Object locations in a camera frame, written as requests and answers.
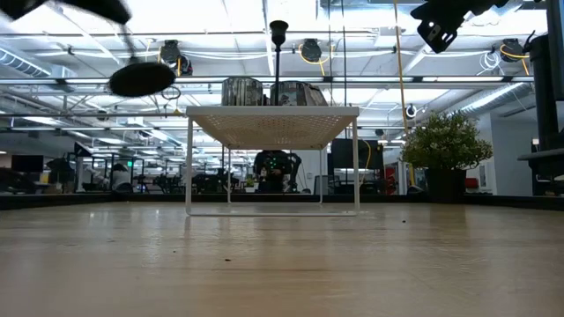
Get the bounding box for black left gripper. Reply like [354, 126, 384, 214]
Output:
[0, 0, 132, 26]

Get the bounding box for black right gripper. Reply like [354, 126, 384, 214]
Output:
[410, 0, 508, 30]

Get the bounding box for potted green plant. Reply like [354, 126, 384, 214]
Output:
[399, 110, 494, 205]

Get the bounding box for small dark background monitor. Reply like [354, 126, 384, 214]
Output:
[11, 154, 45, 174]

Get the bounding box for person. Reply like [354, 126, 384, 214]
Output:
[109, 163, 132, 194]
[252, 149, 294, 195]

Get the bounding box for grey equipment cart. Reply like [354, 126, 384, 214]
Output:
[517, 148, 564, 197]

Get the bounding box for large dark background screen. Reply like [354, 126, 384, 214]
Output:
[330, 137, 384, 172]

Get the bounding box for white perforated metal shelf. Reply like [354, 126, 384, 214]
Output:
[184, 106, 360, 217]

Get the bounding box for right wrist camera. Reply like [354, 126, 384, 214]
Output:
[415, 12, 462, 55]

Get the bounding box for yellow hanging power cable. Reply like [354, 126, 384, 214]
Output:
[393, 0, 418, 188]

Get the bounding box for black hanging cable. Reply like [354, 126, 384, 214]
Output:
[342, 0, 348, 186]

